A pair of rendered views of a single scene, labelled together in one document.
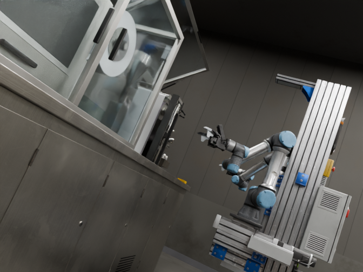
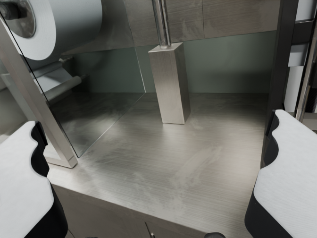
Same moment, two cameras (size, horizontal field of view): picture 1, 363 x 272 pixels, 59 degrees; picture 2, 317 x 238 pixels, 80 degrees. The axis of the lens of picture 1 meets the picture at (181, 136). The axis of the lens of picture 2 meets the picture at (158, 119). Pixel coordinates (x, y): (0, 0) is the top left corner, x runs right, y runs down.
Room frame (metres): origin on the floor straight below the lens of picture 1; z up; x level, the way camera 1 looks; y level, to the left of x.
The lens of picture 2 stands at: (2.07, -0.20, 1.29)
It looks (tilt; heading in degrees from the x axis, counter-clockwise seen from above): 31 degrees down; 102
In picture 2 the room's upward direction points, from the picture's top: 12 degrees counter-clockwise
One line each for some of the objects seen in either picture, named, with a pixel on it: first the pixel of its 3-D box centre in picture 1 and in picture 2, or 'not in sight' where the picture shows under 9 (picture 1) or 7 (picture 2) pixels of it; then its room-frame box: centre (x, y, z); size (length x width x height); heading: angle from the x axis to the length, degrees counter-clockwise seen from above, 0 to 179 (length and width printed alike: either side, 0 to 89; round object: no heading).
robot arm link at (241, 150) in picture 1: (240, 150); not in sight; (2.08, -0.39, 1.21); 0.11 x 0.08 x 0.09; 96
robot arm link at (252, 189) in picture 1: (255, 196); not in sight; (2.23, -0.64, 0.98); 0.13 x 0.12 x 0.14; 6
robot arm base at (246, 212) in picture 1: (249, 212); not in sight; (2.24, -0.64, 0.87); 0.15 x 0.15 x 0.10
